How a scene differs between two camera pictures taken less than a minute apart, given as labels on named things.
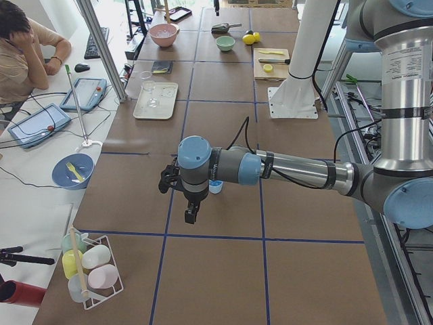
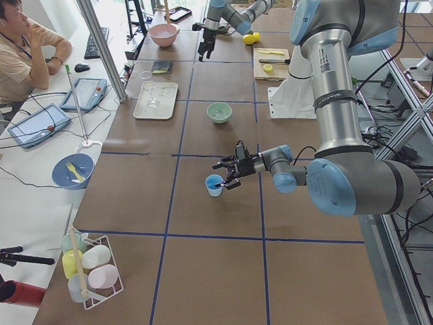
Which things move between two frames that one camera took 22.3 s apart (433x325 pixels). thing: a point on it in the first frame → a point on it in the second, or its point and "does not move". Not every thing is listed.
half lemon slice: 268,68 does not move
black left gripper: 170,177 → 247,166
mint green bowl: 225,43 → 219,112
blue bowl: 73,171 does not move
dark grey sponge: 162,67 does not move
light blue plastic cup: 215,186 does not move
